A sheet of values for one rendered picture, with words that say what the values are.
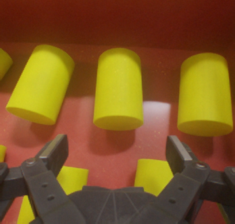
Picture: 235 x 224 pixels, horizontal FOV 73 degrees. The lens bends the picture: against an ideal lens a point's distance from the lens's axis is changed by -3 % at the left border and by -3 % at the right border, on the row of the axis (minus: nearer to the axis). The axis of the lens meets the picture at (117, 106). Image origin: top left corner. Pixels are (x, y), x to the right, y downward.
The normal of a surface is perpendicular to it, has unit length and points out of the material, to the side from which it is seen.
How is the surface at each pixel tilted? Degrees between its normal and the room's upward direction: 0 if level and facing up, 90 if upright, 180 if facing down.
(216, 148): 0
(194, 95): 43
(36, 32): 90
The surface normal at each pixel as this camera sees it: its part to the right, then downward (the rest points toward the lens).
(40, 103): 0.61, -0.21
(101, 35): -0.08, 0.91
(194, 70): -0.69, -0.41
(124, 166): -0.02, -0.39
